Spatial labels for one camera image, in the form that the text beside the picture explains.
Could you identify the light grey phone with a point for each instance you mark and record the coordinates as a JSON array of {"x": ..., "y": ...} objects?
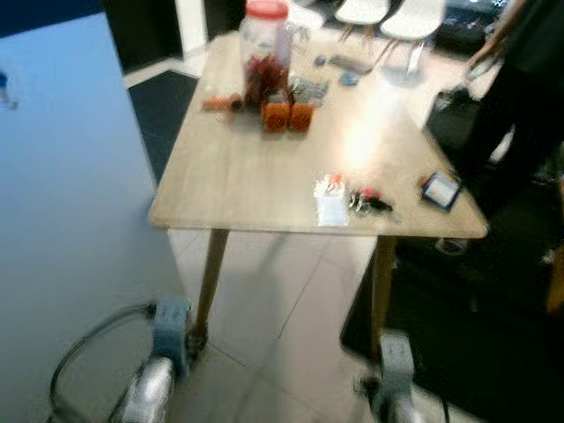
[{"x": 485, "y": 70}]

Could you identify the black keys red tag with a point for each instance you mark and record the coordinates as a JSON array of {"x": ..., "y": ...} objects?
[{"x": 370, "y": 203}]

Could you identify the black rug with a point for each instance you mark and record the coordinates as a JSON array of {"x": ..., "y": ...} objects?
[{"x": 458, "y": 352}]

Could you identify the grey sandal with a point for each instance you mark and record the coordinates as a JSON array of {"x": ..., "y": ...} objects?
[{"x": 450, "y": 246}]

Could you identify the light wooden table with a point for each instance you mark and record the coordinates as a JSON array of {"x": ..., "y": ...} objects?
[{"x": 264, "y": 185}]

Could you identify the small white box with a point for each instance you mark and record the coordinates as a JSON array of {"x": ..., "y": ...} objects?
[{"x": 331, "y": 207}]

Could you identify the black door mat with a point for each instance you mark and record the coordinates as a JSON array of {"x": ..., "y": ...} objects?
[{"x": 163, "y": 119}]

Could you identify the orange cylindrical object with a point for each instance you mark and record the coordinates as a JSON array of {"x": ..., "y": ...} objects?
[{"x": 222, "y": 103}]

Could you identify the silver foil packet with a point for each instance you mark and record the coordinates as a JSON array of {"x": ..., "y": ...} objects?
[{"x": 310, "y": 91}]

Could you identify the clear jar red lid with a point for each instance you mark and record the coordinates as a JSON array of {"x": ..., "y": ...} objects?
[{"x": 264, "y": 53}]

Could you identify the small blue round lid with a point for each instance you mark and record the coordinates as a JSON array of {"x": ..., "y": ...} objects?
[{"x": 349, "y": 79}]

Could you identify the small dark grey object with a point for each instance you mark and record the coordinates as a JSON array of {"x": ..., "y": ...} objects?
[{"x": 321, "y": 61}]

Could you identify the clear glass bowl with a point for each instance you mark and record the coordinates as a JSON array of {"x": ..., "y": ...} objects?
[{"x": 404, "y": 75}]

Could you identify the grey remote control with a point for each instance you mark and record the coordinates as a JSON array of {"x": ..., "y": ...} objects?
[{"x": 351, "y": 64}]

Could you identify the person in black clothes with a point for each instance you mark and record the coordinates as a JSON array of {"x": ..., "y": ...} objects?
[{"x": 529, "y": 106}]

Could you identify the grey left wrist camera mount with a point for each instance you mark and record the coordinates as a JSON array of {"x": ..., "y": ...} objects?
[{"x": 172, "y": 333}]

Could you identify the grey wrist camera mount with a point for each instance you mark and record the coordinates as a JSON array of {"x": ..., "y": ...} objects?
[
  {"x": 397, "y": 363},
  {"x": 172, "y": 333}
]

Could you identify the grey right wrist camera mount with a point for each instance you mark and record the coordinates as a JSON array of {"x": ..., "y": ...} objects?
[{"x": 397, "y": 363}]

